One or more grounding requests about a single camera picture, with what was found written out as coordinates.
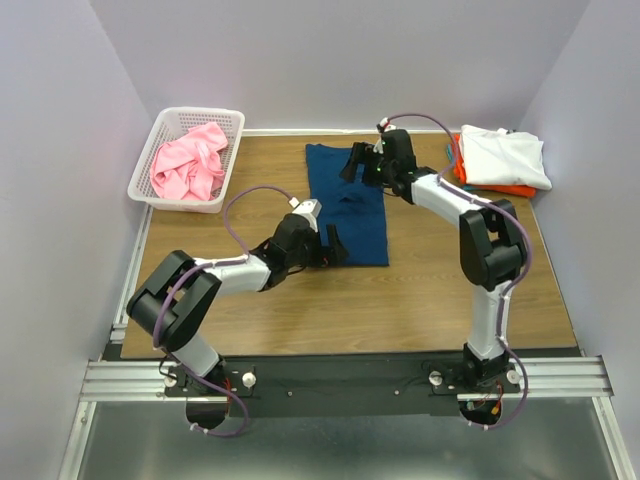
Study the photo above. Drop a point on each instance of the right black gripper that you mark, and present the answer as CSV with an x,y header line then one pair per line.
x,y
358,152

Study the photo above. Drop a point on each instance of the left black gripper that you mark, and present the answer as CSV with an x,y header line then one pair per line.
x,y
337,253

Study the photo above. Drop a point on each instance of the dark blue printed t-shirt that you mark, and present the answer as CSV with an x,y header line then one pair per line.
x,y
357,211

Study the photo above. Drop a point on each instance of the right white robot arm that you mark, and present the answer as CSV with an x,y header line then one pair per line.
x,y
494,248

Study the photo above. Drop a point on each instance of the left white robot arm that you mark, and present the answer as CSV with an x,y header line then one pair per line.
x,y
175,299

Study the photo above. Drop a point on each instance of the teal folded t-shirt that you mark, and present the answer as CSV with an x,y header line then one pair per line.
x,y
458,169

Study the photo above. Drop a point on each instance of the orange folded t-shirt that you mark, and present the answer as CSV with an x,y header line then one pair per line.
x,y
517,190

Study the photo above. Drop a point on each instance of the white folded t-shirt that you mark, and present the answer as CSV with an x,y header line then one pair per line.
x,y
502,158

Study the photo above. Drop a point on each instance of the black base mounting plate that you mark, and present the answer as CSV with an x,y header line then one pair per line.
x,y
433,383

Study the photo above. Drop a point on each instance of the pink t-shirt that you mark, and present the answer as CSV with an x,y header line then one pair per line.
x,y
190,167

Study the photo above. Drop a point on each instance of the white plastic laundry basket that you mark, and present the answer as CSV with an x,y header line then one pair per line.
x,y
171,124

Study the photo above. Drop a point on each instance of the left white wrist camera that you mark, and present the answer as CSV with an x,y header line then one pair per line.
x,y
309,208

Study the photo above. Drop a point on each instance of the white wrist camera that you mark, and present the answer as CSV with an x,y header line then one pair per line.
x,y
385,125
309,208

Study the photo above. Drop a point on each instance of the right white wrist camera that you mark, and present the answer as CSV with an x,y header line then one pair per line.
x,y
385,125

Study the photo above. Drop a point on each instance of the left aluminium side rail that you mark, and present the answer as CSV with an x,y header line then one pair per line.
x,y
120,321

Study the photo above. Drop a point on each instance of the aluminium frame rail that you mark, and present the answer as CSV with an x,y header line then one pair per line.
x,y
140,381

